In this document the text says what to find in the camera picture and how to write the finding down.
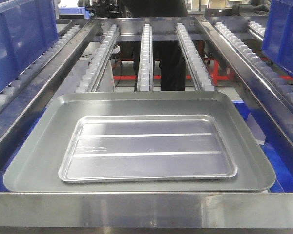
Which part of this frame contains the far left roller track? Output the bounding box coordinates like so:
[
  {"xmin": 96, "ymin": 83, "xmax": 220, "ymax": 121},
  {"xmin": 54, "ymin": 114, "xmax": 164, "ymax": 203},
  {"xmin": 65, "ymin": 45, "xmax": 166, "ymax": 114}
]
[{"xmin": 0, "ymin": 24, "xmax": 81, "ymax": 112}]

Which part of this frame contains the left white roller track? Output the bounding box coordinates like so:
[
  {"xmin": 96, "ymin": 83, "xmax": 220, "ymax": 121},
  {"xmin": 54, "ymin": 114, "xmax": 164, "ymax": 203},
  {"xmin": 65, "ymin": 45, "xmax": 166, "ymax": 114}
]
[{"xmin": 75, "ymin": 24, "xmax": 119, "ymax": 93}]

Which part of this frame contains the large grey serving tray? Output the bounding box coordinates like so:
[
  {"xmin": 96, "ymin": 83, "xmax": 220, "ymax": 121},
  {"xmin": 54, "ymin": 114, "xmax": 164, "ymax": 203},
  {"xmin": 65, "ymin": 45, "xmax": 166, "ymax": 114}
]
[{"xmin": 3, "ymin": 91, "xmax": 276, "ymax": 192}]

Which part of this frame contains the right white roller track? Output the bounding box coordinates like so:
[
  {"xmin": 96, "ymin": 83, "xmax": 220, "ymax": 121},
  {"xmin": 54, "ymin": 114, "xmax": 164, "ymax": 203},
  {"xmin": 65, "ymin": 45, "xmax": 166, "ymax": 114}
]
[{"xmin": 176, "ymin": 23, "xmax": 216, "ymax": 91}]

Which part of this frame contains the white roller track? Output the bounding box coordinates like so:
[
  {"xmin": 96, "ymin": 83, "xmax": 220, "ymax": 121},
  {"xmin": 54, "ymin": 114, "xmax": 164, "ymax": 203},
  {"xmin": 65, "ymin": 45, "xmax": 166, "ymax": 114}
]
[
  {"xmin": 137, "ymin": 24, "xmax": 154, "ymax": 91},
  {"xmin": 75, "ymin": 24, "xmax": 119, "ymax": 93},
  {"xmin": 176, "ymin": 23, "xmax": 216, "ymax": 91}
]

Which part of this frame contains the blue plastic bin right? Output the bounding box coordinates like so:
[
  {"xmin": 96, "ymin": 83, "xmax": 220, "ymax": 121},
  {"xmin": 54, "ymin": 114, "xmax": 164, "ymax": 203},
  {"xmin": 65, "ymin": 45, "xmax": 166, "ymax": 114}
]
[{"xmin": 262, "ymin": 0, "xmax": 293, "ymax": 78}]

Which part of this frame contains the blue bin under tray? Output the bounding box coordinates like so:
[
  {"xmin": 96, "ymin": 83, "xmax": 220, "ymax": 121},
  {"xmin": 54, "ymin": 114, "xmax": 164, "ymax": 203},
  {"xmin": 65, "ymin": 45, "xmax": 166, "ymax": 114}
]
[{"xmin": 231, "ymin": 101, "xmax": 284, "ymax": 193}]

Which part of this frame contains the blue plastic bin left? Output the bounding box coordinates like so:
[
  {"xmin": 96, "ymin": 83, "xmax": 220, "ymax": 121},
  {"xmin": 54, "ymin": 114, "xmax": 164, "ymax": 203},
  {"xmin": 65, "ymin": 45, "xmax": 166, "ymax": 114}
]
[{"xmin": 0, "ymin": 0, "xmax": 58, "ymax": 91}]

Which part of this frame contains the steel front rack rail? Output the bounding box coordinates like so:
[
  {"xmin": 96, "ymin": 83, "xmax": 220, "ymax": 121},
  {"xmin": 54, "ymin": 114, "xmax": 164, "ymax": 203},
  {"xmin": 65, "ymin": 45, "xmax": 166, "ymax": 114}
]
[{"xmin": 0, "ymin": 192, "xmax": 293, "ymax": 229}]

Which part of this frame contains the small silver metal tray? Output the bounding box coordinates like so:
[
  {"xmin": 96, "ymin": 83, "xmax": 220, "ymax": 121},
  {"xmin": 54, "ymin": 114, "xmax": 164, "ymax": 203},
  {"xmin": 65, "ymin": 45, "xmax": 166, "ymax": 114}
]
[{"xmin": 58, "ymin": 114, "xmax": 238, "ymax": 183}]

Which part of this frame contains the blue plastic bin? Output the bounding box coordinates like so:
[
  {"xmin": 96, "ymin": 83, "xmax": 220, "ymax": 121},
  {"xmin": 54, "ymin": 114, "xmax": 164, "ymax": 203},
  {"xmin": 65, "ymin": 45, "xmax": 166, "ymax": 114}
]
[
  {"xmin": 262, "ymin": 0, "xmax": 293, "ymax": 78},
  {"xmin": 0, "ymin": 0, "xmax": 58, "ymax": 91}
]

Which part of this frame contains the centre white roller track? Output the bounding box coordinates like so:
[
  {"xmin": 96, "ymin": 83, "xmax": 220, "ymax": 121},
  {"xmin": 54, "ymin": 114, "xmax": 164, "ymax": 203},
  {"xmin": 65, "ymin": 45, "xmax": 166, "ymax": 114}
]
[{"xmin": 137, "ymin": 24, "xmax": 154, "ymax": 91}]

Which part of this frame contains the person in black clothes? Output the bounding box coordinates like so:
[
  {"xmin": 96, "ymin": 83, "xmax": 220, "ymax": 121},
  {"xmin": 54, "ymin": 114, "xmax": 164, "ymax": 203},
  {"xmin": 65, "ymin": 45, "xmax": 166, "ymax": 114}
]
[{"xmin": 122, "ymin": 0, "xmax": 188, "ymax": 91}]

